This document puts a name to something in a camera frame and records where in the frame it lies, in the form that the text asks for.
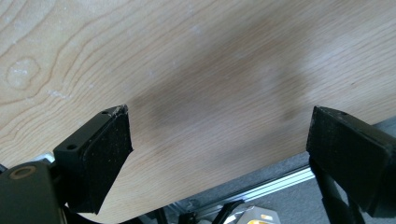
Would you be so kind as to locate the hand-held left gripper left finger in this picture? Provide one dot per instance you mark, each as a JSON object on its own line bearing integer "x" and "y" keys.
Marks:
{"x": 93, "y": 165}

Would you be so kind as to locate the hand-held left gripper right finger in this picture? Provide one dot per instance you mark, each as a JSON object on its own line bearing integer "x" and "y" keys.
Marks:
{"x": 351, "y": 149}

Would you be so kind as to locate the white and yellow device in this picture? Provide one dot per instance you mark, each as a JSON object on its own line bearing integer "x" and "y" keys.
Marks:
{"x": 253, "y": 216}

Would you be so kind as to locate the aluminium frame rail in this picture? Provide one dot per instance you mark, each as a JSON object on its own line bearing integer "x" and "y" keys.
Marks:
{"x": 249, "y": 193}

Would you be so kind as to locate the black bracket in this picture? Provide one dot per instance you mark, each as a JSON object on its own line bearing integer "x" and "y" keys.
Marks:
{"x": 229, "y": 211}

